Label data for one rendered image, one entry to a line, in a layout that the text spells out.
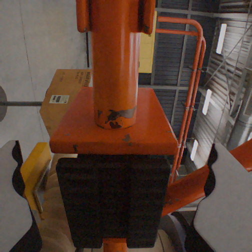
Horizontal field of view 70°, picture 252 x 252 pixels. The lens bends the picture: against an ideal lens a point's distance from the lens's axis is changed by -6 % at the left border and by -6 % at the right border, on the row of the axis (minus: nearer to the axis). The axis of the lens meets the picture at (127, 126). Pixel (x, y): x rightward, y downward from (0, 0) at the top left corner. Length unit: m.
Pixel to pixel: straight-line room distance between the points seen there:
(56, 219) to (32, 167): 0.10
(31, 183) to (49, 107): 1.36
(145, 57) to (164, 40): 3.54
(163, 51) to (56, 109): 9.71
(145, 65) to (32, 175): 7.39
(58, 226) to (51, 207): 0.03
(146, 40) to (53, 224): 7.35
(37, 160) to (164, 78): 11.11
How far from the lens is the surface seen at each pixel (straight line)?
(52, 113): 1.59
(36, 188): 0.28
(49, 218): 0.21
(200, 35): 8.20
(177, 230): 0.28
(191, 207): 1.87
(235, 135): 6.50
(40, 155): 0.30
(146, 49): 7.48
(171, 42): 10.99
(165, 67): 11.12
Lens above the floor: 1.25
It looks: 3 degrees up
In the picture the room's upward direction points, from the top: 91 degrees clockwise
